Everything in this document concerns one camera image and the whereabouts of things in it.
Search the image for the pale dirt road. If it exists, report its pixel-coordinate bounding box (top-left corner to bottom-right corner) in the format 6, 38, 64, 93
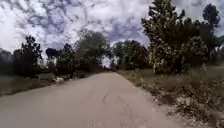
0, 71, 188, 128

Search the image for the row of trees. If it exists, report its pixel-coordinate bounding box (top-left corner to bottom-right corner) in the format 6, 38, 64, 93
0, 29, 113, 78

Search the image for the pale rock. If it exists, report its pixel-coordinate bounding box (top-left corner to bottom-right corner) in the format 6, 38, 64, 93
53, 77, 65, 83

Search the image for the group of trees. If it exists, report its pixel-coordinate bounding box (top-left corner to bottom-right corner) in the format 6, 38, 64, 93
111, 0, 224, 75

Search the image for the dry grass verge with brush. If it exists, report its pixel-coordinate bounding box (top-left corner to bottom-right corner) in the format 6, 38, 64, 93
116, 64, 224, 128

